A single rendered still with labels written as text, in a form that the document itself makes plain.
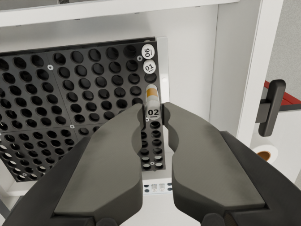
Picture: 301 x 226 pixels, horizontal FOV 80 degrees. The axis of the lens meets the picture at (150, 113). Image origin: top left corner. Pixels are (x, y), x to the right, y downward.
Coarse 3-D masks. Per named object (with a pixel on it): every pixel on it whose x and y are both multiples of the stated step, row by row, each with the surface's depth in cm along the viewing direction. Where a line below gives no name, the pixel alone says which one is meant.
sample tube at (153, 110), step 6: (150, 84) 17; (150, 90) 16; (156, 90) 16; (150, 96) 14; (156, 96) 15; (150, 102) 13; (156, 102) 13; (150, 108) 13; (156, 108) 13; (150, 114) 13; (156, 114) 13
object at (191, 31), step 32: (96, 0) 18; (128, 0) 16; (160, 0) 17; (192, 0) 17; (224, 0) 17; (0, 32) 23; (32, 32) 23; (64, 32) 23; (96, 32) 23; (128, 32) 23; (160, 32) 23; (192, 32) 23; (192, 64) 25; (192, 96) 28; (0, 160) 28; (0, 192) 29
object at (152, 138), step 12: (156, 48) 18; (144, 60) 19; (156, 60) 19; (144, 72) 19; (156, 72) 19; (144, 84) 20; (156, 84) 20; (144, 96) 21; (156, 120) 22; (156, 144) 25; (156, 168) 26
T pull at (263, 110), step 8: (272, 80) 20; (280, 80) 19; (272, 88) 20; (280, 88) 19; (272, 96) 20; (280, 96) 20; (264, 104) 20; (272, 104) 20; (280, 104) 20; (264, 112) 21; (272, 112) 21; (256, 120) 21; (264, 120) 21; (272, 120) 21; (264, 128) 22; (272, 128) 22; (264, 136) 22
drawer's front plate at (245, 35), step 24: (240, 0) 17; (264, 0) 14; (240, 24) 17; (264, 24) 15; (216, 48) 24; (240, 48) 18; (264, 48) 16; (216, 72) 25; (240, 72) 18; (264, 72) 17; (216, 96) 26; (240, 96) 19; (216, 120) 26; (240, 120) 19
